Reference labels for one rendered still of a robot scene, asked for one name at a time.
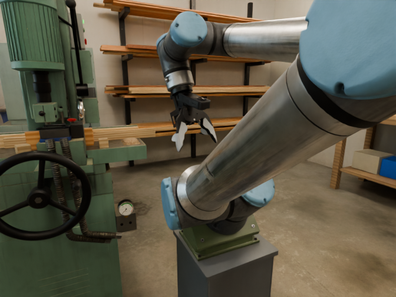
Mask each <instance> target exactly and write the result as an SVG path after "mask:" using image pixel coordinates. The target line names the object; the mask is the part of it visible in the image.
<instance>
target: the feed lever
mask: <svg viewBox="0 0 396 297"><path fill-rule="evenodd" d="M65 4H66V6H67V7H69V9H70V16H71V24H72V32H73V37H74V45H75V53H76V59H77V67H78V75H79V80H80V83H79V84H76V91H77V96H78V97H82V98H85V97H88V96H89V94H88V84H83V77H82V71H81V62H80V53H79V47H78V39H77V30H76V24H75V15H74V8H75V7H76V1H75V0H65Z"/></svg>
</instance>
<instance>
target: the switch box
mask: <svg viewBox="0 0 396 297"><path fill-rule="evenodd" d="M76 15H77V22H78V30H79V35H80V42H81V50H85V42H84V31H83V20H82V15H81V14H79V13H76ZM68 22H69V23H70V24H71V16H70V12H68ZM69 28H70V38H71V47H72V49H73V50H75V45H74V37H73V32H72V28H71V27H70V26H69Z"/></svg>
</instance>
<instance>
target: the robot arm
mask: <svg viewBox="0 0 396 297"><path fill-rule="evenodd" d="M156 47H157V53H158V55H159V59H160V64H161V68H162V71H163V75H164V79H165V82H166V86H167V90H168V92H170V93H171V95H170V98H171V100H173V101H174V105H175V108H176V109H175V110H174V111H172V112H171V113H170V116H171V120H172V123H173V127H174V128H175V127H176V129H177V130H176V133H175V134H174V135H173V136H172V139H171V140H172V141H173V142H176V148H177V151H178V152H180V150H181V149H182V147H183V140H184V134H185V133H186V131H187V126H188V125H189V126H190V125H192V124H194V123H198V124H199V126H200V127H201V129H200V131H201V133H202V134H205V135H210V136H211V138H212V140H213V141H214V142H215V143H217V138H216V134H215V130H214V128H213V124H212V122H211V121H210V118H209V116H208V115H207V114H206V113H205V112H204V111H203V110H205V109H207V108H210V100H208V99H206V98H204V97H201V96H199V95H196V94H193V93H192V91H193V89H192V87H193V86H194V81H193V77H192V72H191V70H190V65H189V61H188V59H189V57H190V56H191V55H192V54H199V55H214V56H223V57H232V58H239V57H242V58H252V59H258V60H268V61H279V62H289V63H292V64H291V65H290V66H289V67H288V69H287V70H286V71H285V72H284V73H283V74H282V75H281V76H280V77H279V78H278V79H277V80H276V82H275V83H274V84H273V85H272V86H271V87H270V89H268V90H267V92H265V94H264V95H263V96H262V97H261V98H260V99H259V101H258V102H257V103H256V104H255V105H254V106H253V107H252V108H251V109H250V110H249V111H248V112H247V114H246V115H245V116H244V117H243V118H242V119H241V120H240V121H239V122H238V123H237V124H236V126H235V127H234V128H233V129H232V130H231V131H230V133H229V134H228V135H227V136H226V137H225V138H224V139H223V140H222V141H221V142H220V143H219V145H218V146H217V147H216V148H215V149H214V150H213V151H212V152H211V153H210V154H209V155H208V156H207V158H206V159H205V160H204V161H203V162H202V163H201V164H198V165H195V166H191V167H189V168H188V169H187V170H185V171H184V172H183V173H182V175H181V176H176V177H169V178H166V179H163V180H162V182H161V200H162V205H163V211H164V216H165V219H166V222H167V225H168V227H169V228H170V229H171V230H179V229H180V230H182V229H185V228H188V227H193V226H198V225H203V224H206V225H207V226H208V227H209V228H210V229H211V230H212V231H214V232H216V233H219V234H221V235H231V234H234V233H236V232H238V231H239V230H240V229H241V228H242V227H243V226H244V225H245V224H246V221H247V219H248V217H249V216H251V215H252V214H254V213H255V212H257V211H258V210H259V209H261V208H262V207H264V206H266V205H267V204H268V203H269V202H270V201H271V200H272V198H273V196H274V194H275V184H274V181H273V178H274V177H276V176H278V175H279V174H281V173H283V172H285V171H287V170H289V169H291V168H292V167H294V166H296V165H298V164H299V163H301V162H303V161H305V160H307V159H309V158H311V157H312V156H314V155H316V154H318V153H320V152H322V151H324V150H325V149H327V148H329V147H330V146H333V145H334V144H336V143H338V142H340V141H342V140H343V139H345V138H347V137H349V136H351V135H353V134H355V133H356V132H358V131H360V130H365V129H368V128H371V127H373V126H375V125H376V124H378V123H380V122H382V121H384V120H386V119H388V118H390V117H392V116H394V115H396V0H314V1H313V3H312V4H311V6H310V8H309V11H308V13H307V15H306V16H304V17H298V18H287V19H276V20H270V21H259V22H248V23H233V24H223V23H217V22H209V21H204V19H203V18H202V17H201V16H200V15H199V14H197V13H195V12H192V11H186V12H182V13H181V14H179V15H178V16H177V17H176V19H175V20H174V21H173V22H172V24H171V26H170V30H169V32H168V33H166V34H163V35H162V36H161V37H160V38H158V40H157V42H156ZM173 116H174V120H175V124H174V122H173V118H172V117H173ZM199 120H200V121H199Z"/></svg>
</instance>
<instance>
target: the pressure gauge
mask: <svg viewBox="0 0 396 297"><path fill-rule="evenodd" d="M126 208H127V210H126ZM133 211H134V205H133V203H132V201H131V200H129V199H124V200H122V201H121V202H120V203H119V204H118V212H119V214H120V215H122V216H124V217H128V216H129V215H131V214H132V212H133Z"/></svg>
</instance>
